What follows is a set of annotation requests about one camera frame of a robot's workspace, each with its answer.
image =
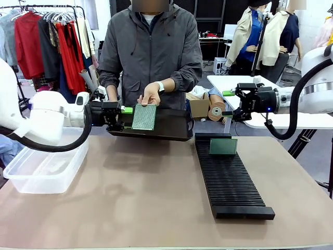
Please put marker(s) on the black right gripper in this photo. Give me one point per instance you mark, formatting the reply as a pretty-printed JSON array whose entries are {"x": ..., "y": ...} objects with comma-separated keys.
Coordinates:
[{"x": 262, "y": 100}]

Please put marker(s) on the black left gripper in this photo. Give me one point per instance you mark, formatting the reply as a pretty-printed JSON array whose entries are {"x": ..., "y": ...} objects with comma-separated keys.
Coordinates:
[{"x": 100, "y": 115}]

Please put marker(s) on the green PCB board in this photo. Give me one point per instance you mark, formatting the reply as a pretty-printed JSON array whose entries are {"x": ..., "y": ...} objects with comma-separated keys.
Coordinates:
[
  {"x": 144, "y": 117},
  {"x": 223, "y": 147}
]

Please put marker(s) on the black plastic tray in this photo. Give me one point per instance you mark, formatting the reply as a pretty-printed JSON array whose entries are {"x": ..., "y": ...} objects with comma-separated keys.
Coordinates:
[{"x": 169, "y": 125}]

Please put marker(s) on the person's left forearm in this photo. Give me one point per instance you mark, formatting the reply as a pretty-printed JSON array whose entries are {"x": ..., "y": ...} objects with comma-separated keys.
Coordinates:
[{"x": 179, "y": 79}]

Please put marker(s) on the person's right forearm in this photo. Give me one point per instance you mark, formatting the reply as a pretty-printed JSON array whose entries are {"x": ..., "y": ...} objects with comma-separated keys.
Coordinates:
[{"x": 112, "y": 91}]

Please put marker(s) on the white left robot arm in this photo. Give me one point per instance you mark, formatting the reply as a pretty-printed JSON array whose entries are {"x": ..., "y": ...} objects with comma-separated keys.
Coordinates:
[{"x": 46, "y": 109}]

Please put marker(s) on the person's left hand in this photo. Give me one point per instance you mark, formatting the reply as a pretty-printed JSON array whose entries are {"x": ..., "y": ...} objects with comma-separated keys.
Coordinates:
[{"x": 151, "y": 96}]

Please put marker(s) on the brown tape rolls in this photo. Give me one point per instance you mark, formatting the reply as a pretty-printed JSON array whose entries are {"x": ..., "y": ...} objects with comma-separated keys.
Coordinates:
[{"x": 217, "y": 112}]

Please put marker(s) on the white table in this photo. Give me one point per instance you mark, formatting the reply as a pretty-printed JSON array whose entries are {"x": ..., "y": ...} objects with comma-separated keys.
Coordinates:
[{"x": 221, "y": 81}]

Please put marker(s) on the cardboard box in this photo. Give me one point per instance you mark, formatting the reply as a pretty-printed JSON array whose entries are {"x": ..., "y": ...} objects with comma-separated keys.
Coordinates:
[{"x": 199, "y": 108}]

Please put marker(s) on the white paper cup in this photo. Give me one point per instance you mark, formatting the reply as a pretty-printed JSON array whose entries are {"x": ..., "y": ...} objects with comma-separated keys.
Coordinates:
[{"x": 257, "y": 79}]

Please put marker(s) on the white crate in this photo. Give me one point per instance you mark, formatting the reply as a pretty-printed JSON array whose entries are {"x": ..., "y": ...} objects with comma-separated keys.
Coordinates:
[{"x": 219, "y": 65}]

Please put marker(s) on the white wristband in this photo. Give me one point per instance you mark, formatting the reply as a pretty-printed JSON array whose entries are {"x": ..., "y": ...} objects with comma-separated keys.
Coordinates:
[{"x": 160, "y": 86}]

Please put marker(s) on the black chair back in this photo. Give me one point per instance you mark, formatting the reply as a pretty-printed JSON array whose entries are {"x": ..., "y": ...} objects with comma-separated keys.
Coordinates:
[{"x": 278, "y": 66}]

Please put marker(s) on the dark blue garment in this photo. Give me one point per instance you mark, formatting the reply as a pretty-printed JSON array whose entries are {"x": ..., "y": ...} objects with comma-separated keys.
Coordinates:
[{"x": 66, "y": 86}]

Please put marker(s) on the black tripod pole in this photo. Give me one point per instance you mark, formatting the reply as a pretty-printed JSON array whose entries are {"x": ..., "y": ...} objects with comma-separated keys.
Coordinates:
[{"x": 260, "y": 39}]

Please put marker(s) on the white monitor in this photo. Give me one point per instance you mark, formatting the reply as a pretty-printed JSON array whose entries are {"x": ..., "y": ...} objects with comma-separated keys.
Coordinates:
[{"x": 230, "y": 31}]

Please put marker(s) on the person in gray jacket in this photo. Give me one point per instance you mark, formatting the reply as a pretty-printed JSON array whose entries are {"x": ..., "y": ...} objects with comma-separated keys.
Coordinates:
[{"x": 151, "y": 52}]

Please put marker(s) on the mannequin with blue shirt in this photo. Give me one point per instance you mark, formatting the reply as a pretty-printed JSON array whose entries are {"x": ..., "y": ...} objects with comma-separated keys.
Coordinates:
[{"x": 244, "y": 28}]

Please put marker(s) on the long red dress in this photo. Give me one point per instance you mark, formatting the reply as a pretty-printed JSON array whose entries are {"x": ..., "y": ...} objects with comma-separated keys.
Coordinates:
[{"x": 70, "y": 60}]

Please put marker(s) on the black slotted PCB rack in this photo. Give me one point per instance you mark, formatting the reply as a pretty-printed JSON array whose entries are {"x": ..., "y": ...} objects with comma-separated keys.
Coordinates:
[{"x": 234, "y": 182}]

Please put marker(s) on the black table leg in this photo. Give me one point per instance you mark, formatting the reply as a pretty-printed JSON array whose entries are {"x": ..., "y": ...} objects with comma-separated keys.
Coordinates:
[{"x": 301, "y": 143}]

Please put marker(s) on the clear plastic box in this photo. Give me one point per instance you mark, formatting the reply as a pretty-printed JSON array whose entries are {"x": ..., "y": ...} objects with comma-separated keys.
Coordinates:
[{"x": 46, "y": 177}]

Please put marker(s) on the mannequin with navy shirt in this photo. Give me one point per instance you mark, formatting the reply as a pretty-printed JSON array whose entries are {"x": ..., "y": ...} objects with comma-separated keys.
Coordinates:
[{"x": 291, "y": 31}]

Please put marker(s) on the dark gray garment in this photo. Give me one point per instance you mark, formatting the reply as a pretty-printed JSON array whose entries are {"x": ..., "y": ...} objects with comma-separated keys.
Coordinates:
[{"x": 48, "y": 52}]

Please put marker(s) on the pink and yellow garment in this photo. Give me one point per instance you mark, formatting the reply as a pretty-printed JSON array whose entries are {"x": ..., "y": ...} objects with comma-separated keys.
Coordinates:
[{"x": 322, "y": 36}]

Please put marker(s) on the black metal clothes rack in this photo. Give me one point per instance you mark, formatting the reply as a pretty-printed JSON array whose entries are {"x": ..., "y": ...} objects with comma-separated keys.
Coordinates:
[{"x": 78, "y": 8}]

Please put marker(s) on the red shirt on hanger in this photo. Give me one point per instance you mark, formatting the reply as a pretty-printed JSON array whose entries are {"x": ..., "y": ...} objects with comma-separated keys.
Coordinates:
[{"x": 27, "y": 47}]

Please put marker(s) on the light blue fabric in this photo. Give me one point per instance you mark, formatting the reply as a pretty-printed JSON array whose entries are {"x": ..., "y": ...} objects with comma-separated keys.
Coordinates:
[{"x": 7, "y": 153}]

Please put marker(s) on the light blue garment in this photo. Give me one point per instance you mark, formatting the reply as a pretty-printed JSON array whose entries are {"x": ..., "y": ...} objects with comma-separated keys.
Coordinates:
[{"x": 7, "y": 39}]

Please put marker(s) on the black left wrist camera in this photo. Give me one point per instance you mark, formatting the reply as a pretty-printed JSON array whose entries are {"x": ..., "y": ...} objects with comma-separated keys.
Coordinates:
[{"x": 98, "y": 95}]

